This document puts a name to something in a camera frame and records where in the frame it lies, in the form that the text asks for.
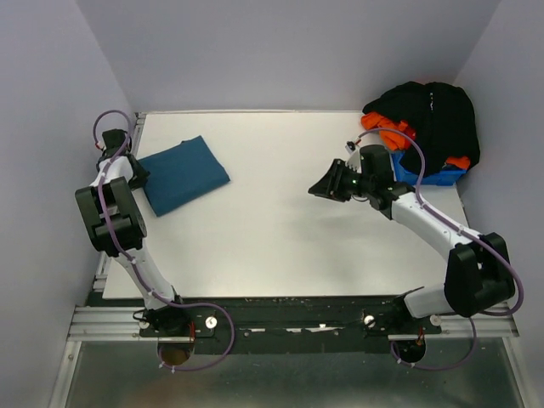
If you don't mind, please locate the aluminium table edge rail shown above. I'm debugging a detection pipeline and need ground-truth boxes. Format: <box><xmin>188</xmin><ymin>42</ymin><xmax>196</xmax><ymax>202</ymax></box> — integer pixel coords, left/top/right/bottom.
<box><xmin>48</xmin><ymin>110</ymin><xmax>134</xmax><ymax>407</ymax></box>

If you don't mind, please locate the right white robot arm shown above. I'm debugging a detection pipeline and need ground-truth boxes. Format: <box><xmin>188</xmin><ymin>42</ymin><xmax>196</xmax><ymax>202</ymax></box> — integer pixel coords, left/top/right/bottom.
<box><xmin>308</xmin><ymin>144</ymin><xmax>515</xmax><ymax>333</ymax></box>

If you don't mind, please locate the teal blue t shirt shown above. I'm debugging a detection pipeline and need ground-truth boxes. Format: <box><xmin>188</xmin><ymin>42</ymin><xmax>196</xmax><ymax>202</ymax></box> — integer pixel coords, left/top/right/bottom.
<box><xmin>139</xmin><ymin>136</ymin><xmax>230</xmax><ymax>217</ymax></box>

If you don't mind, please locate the black t shirt pile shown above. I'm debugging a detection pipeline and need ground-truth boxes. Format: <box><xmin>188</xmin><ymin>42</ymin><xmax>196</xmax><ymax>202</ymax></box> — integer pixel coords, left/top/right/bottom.
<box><xmin>362</xmin><ymin>82</ymin><xmax>480</xmax><ymax>177</ymax></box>

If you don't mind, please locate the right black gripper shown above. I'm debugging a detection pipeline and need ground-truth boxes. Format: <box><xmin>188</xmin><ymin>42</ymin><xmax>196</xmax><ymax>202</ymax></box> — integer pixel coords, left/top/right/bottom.
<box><xmin>308</xmin><ymin>158</ymin><xmax>374</xmax><ymax>203</ymax></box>

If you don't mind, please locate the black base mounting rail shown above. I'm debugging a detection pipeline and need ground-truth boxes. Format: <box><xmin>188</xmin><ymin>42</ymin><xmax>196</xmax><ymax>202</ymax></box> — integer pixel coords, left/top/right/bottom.
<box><xmin>139</xmin><ymin>296</ymin><xmax>441</xmax><ymax>354</ymax></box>

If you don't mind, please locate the blue plastic bin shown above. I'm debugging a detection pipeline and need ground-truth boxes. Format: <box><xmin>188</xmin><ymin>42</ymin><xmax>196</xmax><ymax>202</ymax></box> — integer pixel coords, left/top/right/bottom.
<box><xmin>389</xmin><ymin>150</ymin><xmax>468</xmax><ymax>187</ymax></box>

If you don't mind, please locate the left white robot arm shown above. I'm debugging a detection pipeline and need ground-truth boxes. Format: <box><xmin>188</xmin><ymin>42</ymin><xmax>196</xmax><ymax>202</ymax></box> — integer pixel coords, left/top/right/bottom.
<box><xmin>75</xmin><ymin>129</ymin><xmax>190</xmax><ymax>337</ymax></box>

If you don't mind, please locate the orange t shirt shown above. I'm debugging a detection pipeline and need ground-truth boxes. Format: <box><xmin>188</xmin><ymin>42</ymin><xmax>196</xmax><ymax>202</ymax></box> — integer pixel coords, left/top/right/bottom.
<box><xmin>360</xmin><ymin>111</ymin><xmax>470</xmax><ymax>170</ymax></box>

